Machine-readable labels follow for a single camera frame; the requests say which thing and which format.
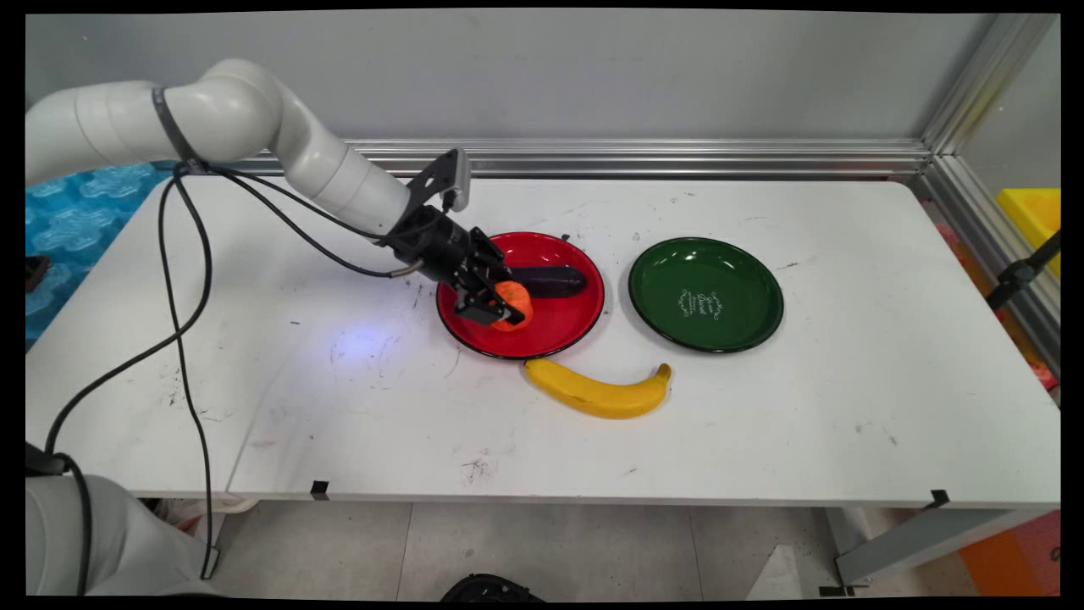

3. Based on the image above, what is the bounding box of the orange mandarin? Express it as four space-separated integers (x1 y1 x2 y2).
494 281 533 333

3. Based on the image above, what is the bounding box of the yellow plastic box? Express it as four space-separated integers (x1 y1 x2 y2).
997 188 1061 280

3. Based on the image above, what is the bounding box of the grey metal table leg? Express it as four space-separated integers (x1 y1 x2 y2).
826 507 1059 587

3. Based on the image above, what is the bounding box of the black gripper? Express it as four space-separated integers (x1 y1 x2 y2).
383 202 516 328

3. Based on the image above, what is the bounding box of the black stand clamp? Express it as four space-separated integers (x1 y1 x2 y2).
985 230 1061 311

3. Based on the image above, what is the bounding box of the pink red object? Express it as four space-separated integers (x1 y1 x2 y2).
934 222 1059 392

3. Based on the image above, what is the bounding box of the short aluminium frame rail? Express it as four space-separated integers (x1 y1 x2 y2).
913 152 1061 378

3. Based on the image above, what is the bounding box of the aluminium frame post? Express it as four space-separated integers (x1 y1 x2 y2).
921 13 1059 155

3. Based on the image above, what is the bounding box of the long horizontal aluminium frame rail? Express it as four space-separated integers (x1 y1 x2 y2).
224 138 932 180

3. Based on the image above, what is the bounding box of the black round object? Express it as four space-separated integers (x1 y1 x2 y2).
440 574 545 602

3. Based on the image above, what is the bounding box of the green round plate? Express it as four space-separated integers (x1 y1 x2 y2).
628 236 785 354

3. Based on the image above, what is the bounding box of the blue foam mat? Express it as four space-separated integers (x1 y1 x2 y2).
25 161 179 350

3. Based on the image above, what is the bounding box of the red round plate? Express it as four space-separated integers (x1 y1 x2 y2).
436 231 606 360

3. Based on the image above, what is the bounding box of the black cable clamp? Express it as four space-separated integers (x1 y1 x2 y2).
25 442 73 477

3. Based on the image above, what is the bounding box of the yellow banana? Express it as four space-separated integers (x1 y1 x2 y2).
523 358 673 420

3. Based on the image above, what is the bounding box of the black cable strap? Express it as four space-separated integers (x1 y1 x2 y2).
151 85 208 177

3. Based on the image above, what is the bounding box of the thick black cable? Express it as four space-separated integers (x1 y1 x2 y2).
38 161 424 598

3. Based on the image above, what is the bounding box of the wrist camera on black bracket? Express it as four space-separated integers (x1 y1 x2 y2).
405 147 473 214

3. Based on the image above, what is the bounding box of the thin black cable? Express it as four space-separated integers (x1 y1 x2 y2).
157 161 399 581

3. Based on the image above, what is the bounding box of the purple eggplant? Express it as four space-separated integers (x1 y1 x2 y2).
508 265 589 300

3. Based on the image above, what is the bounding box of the white table leg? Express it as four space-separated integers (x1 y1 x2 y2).
191 508 228 580

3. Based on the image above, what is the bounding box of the orange box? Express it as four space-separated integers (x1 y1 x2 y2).
960 508 1061 596

